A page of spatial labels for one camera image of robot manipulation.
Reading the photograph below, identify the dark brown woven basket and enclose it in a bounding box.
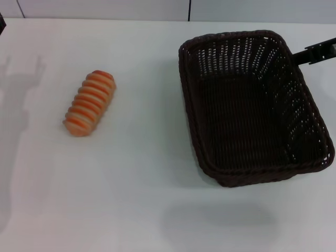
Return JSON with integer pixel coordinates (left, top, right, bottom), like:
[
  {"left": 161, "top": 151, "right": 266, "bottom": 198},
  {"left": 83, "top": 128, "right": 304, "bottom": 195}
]
[{"left": 177, "top": 29, "right": 336, "bottom": 188}]

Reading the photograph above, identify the orange striped bread roll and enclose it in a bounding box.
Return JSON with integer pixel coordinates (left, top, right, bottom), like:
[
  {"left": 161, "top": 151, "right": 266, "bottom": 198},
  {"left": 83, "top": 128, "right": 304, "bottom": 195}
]
[{"left": 62, "top": 69, "right": 117, "bottom": 138}]

